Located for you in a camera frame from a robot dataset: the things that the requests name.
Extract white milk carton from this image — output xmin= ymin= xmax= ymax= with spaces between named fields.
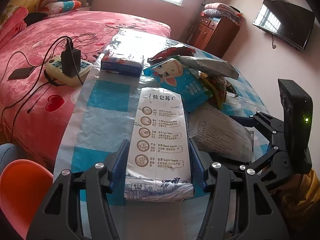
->
xmin=124 ymin=87 xmax=194 ymax=202

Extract grey white courier bag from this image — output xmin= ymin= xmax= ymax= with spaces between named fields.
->
xmin=189 ymin=103 xmax=254 ymax=162

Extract yellow green snack wrapper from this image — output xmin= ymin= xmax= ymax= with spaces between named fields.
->
xmin=200 ymin=72 xmax=239 ymax=109

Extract blue cartoon dog bag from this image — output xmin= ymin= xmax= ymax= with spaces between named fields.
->
xmin=144 ymin=58 xmax=213 ymax=112

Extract silver foil snack bag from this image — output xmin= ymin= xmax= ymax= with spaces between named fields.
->
xmin=148 ymin=43 xmax=239 ymax=80

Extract orange plastic stool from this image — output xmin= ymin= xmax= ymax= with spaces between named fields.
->
xmin=1 ymin=159 xmax=53 ymax=239

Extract pink floral bed cover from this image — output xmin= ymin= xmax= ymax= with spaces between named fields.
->
xmin=0 ymin=10 xmax=172 ymax=168

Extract blue tissue box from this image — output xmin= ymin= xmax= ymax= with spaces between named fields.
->
xmin=101 ymin=50 xmax=144 ymax=77

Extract blue round cushion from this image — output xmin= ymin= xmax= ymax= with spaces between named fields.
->
xmin=0 ymin=143 xmax=27 ymax=173

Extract cream power strip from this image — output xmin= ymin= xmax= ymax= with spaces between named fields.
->
xmin=45 ymin=55 xmax=93 ymax=87

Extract black charger plug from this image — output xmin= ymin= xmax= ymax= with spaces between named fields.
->
xmin=61 ymin=38 xmax=81 ymax=77

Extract brown wooden cabinet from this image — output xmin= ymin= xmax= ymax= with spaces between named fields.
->
xmin=188 ymin=16 xmax=240 ymax=58

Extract black smartphone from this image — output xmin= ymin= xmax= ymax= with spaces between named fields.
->
xmin=8 ymin=67 xmax=35 ymax=80

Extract folded quilts on cabinet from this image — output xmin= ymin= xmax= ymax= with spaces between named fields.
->
xmin=202 ymin=2 xmax=244 ymax=26

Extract black clothing on bed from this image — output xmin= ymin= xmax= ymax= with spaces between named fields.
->
xmin=23 ymin=12 xmax=47 ymax=26

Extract lower colourful rolled quilt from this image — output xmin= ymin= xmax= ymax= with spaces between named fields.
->
xmin=37 ymin=1 xmax=82 ymax=15

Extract right checkered curtain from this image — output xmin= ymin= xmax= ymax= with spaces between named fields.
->
xmin=178 ymin=0 xmax=207 ymax=43

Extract folded pink blanket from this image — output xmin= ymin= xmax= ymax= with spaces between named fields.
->
xmin=1 ymin=6 xmax=28 ymax=48

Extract floral beige pillow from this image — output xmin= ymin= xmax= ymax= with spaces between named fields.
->
xmin=0 ymin=4 xmax=18 ymax=28

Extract black power cable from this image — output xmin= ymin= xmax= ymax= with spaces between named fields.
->
xmin=0 ymin=31 xmax=101 ymax=143

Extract wall mounted black television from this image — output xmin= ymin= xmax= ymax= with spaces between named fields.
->
xmin=253 ymin=0 xmax=315 ymax=51

